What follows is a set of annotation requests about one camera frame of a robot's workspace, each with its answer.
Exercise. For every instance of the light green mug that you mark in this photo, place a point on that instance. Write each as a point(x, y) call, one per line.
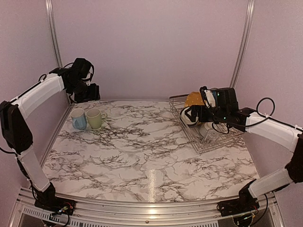
point(95, 118)

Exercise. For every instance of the clear glass cup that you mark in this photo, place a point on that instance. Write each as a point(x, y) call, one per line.
point(211, 136)

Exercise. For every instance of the metal wire dish rack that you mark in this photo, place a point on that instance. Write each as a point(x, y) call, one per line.
point(203, 137)

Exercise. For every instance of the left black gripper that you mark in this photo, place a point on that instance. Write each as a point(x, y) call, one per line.
point(93, 94)

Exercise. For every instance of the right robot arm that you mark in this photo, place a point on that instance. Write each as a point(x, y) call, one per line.
point(221, 106)

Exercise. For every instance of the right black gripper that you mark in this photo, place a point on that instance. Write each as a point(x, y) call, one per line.
point(202, 118)

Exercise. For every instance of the yellow dotted plate front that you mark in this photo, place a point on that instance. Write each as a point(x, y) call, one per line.
point(194, 98)

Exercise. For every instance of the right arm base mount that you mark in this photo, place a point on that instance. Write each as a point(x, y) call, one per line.
point(244, 203)

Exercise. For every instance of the aluminium frame post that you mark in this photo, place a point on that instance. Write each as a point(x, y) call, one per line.
point(53, 32)
point(244, 43)

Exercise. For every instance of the right aluminium frame post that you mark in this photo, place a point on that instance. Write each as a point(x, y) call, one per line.
point(244, 43)

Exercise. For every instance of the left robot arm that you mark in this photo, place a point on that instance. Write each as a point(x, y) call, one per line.
point(75, 79)

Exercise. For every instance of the small white ribbed bowl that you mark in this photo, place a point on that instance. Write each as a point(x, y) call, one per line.
point(206, 129)

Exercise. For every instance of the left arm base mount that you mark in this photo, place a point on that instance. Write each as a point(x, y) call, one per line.
point(55, 205)

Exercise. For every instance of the white saucer dark rim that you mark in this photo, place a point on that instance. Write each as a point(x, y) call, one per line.
point(187, 118)

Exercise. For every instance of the left aluminium frame post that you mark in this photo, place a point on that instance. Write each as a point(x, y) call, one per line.
point(53, 32)

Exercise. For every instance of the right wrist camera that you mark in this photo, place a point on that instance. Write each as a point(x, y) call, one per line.
point(207, 97)

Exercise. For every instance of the front aluminium frame rail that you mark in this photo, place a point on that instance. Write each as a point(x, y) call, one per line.
point(103, 213)

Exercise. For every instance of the light blue mug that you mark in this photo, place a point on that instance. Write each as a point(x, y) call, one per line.
point(78, 117)

